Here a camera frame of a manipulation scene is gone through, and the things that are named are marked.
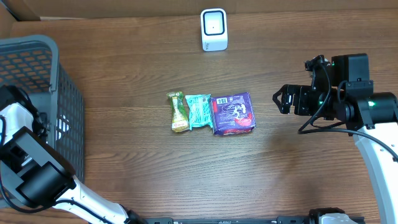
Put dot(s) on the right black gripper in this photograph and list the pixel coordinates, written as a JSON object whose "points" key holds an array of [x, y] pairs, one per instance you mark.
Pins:
{"points": [[302, 94]]}

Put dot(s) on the purple sanitary pad pack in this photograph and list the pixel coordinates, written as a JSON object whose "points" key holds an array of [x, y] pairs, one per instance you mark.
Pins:
{"points": [[232, 114]]}

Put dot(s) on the teal wet wipes pack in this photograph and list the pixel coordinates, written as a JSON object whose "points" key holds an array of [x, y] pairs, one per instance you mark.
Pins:
{"points": [[199, 111]]}

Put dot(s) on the green gold snack packet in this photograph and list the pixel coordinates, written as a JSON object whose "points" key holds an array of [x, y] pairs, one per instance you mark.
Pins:
{"points": [[179, 116]]}

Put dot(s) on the white tube gold cap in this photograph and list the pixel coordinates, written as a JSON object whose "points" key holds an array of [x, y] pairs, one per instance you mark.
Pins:
{"points": [[62, 127]]}

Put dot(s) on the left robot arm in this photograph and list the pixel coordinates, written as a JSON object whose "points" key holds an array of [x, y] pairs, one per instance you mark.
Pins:
{"points": [[35, 177]]}

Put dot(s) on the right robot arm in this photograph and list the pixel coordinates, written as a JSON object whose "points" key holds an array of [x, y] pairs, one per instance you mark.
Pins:
{"points": [[341, 99]]}

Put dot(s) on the white barcode scanner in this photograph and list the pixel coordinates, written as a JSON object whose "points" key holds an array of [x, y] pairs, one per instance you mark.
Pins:
{"points": [[214, 30]]}

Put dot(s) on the grey plastic basket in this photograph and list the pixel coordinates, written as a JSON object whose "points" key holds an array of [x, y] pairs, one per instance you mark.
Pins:
{"points": [[32, 63]]}

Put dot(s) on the cardboard back panel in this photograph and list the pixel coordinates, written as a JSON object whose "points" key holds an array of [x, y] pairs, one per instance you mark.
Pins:
{"points": [[33, 10]]}

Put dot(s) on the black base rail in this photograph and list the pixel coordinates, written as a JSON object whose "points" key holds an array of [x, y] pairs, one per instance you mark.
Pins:
{"points": [[278, 220]]}

